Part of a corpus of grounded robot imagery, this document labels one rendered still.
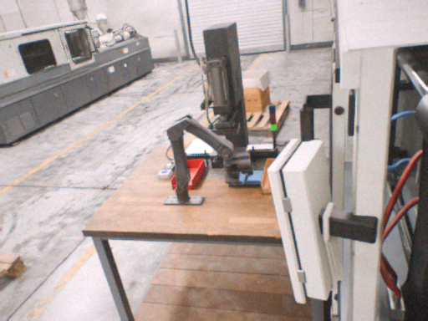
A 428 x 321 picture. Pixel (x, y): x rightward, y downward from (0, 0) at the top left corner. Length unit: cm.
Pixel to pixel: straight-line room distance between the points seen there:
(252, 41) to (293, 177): 1055
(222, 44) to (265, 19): 921
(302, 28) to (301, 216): 1036
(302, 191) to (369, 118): 19
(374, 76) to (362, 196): 25
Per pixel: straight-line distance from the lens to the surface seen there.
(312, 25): 1104
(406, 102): 163
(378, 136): 76
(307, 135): 87
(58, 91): 755
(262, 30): 1116
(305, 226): 82
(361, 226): 83
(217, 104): 190
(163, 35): 1217
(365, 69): 72
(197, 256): 250
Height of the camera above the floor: 181
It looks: 25 degrees down
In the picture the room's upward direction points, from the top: 9 degrees counter-clockwise
